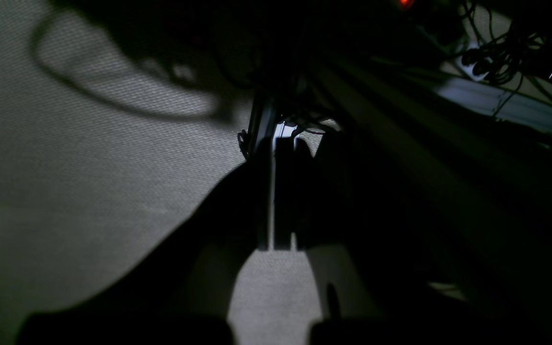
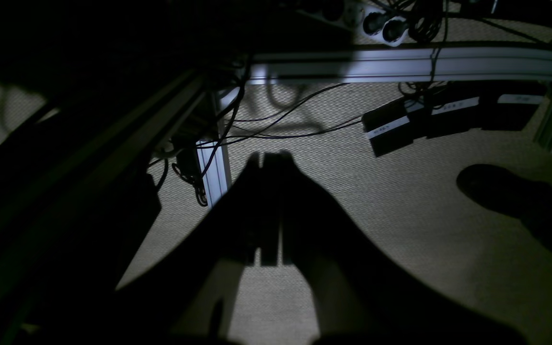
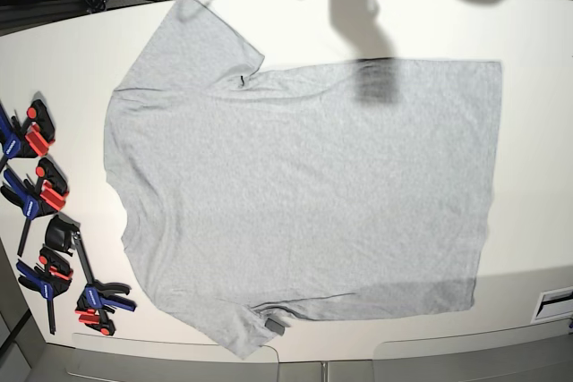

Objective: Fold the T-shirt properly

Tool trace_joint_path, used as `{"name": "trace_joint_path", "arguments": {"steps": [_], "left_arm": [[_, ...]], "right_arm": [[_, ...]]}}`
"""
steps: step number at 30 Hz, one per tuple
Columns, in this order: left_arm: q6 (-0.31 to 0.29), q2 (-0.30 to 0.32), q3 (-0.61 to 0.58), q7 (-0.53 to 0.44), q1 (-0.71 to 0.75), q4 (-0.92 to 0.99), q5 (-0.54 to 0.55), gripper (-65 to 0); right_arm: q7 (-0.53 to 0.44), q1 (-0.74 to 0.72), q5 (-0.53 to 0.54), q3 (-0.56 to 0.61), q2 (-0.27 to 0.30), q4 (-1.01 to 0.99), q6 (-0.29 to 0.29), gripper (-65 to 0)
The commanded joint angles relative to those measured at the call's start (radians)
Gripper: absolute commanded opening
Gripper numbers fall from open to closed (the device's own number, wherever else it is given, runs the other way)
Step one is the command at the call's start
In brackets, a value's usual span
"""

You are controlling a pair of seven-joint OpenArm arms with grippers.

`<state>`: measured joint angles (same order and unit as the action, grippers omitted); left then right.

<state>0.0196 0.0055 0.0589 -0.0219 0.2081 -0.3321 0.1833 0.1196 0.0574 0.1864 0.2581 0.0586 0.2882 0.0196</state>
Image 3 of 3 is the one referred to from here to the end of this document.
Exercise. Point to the grey T-shirt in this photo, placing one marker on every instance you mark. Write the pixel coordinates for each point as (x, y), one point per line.
(346, 191)

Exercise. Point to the long black blue bar clamp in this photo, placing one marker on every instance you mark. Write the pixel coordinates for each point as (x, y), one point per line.
(97, 299)

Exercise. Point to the blue red bar clamp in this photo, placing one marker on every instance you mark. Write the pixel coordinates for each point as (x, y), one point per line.
(45, 197)
(50, 278)
(30, 138)

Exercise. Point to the top blue red bar clamp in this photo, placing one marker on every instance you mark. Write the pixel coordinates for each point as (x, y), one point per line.
(30, 138)

